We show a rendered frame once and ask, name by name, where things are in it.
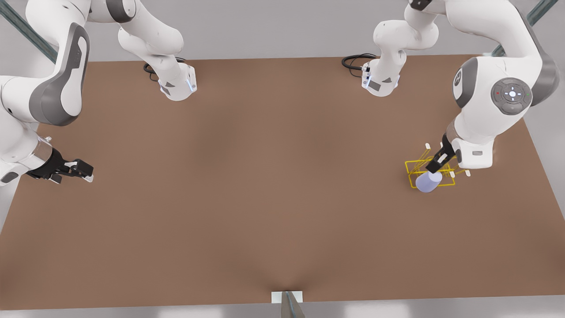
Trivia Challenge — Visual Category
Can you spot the black cable loop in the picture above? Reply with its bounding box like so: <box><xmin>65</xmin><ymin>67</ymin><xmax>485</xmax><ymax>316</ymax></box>
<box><xmin>341</xmin><ymin>53</ymin><xmax>378</xmax><ymax>80</ymax></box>
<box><xmin>143</xmin><ymin>57</ymin><xmax>187</xmax><ymax>83</ymax></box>

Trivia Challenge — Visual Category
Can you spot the lavender cup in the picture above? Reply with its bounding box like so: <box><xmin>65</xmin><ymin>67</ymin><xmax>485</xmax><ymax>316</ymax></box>
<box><xmin>415</xmin><ymin>170</ymin><xmax>443</xmax><ymax>193</ymax></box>

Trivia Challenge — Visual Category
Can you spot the yellow wire cup holder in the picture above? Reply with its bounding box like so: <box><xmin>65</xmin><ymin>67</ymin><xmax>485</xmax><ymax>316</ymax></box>
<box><xmin>405</xmin><ymin>143</ymin><xmax>471</xmax><ymax>189</ymax></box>

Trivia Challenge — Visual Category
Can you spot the white post foot plate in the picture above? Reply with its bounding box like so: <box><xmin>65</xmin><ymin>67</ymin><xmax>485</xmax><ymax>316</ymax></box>
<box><xmin>271</xmin><ymin>291</ymin><xmax>304</xmax><ymax>304</ymax></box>

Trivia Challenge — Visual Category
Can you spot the silver frame post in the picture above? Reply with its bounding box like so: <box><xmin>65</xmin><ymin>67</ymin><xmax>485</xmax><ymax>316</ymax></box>
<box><xmin>281</xmin><ymin>291</ymin><xmax>306</xmax><ymax>318</ymax></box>
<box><xmin>491</xmin><ymin>0</ymin><xmax>559</xmax><ymax>57</ymax></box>
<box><xmin>0</xmin><ymin>2</ymin><xmax>59</xmax><ymax>64</ymax></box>

